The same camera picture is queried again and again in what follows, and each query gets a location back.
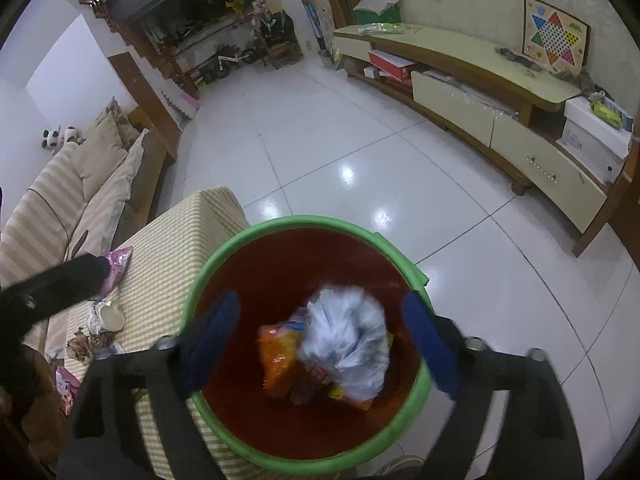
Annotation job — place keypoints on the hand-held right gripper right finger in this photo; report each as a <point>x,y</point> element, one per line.
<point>430,345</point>

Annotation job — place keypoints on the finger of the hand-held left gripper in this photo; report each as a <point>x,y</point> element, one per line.
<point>60,285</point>

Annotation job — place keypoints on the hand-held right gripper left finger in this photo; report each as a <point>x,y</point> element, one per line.
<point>210,340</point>

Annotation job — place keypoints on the pink glitter wrapper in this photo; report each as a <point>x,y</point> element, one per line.
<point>119,266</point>

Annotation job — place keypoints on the grey white paper ball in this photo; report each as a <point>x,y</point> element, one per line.
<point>345,340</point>

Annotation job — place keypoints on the red bin with green rim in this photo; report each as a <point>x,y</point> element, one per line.
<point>300,240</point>

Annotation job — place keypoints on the person's left hand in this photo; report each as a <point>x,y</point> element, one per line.
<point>42,410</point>

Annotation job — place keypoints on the white paper cup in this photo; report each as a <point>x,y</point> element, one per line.
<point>107,317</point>

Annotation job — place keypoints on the orange plastic bag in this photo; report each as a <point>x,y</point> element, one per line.
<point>272,355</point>

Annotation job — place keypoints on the striped beige sofa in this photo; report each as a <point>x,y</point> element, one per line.
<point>45,205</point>

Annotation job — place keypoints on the grey shoe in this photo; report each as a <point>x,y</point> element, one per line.
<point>400,466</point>

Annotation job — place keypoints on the plain beige pillow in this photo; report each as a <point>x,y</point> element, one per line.
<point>100,155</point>

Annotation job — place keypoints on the panda plush toy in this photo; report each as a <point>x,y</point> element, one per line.
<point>72,134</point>
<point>50,140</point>

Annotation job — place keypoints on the patterned beige pillow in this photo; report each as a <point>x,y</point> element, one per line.
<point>117,115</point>

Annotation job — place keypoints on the pink foam mats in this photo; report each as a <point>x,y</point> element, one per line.
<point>185,102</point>

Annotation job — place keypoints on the white cardboard box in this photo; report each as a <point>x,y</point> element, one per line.
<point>592,135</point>

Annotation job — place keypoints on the white balance bike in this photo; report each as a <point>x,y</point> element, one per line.
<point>227,62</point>

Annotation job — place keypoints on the flat red box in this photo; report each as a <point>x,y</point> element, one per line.
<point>392,62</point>

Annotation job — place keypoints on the long wooden television cabinet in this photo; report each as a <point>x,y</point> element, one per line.
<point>475,60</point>

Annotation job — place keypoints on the small green packet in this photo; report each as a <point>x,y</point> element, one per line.
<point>607,111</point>

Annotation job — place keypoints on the wooden chair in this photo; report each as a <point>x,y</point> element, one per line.
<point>282,55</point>

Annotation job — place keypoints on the dark object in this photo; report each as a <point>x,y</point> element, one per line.
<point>515,55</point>

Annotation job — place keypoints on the black backpack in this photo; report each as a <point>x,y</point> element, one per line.
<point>277,27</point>

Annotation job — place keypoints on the green plastic packet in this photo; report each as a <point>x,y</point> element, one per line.
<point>380,28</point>

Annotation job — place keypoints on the yellow plush toy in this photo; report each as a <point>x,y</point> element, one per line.
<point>235,7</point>

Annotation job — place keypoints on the pink doll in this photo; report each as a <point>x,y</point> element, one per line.
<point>257,12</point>

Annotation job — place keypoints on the star checkers board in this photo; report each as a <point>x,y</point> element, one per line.
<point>555,35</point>

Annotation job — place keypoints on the blue printed board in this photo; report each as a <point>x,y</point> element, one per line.
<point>312,10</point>

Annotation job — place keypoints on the open green cardboard box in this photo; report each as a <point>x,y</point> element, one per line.
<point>377,2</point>

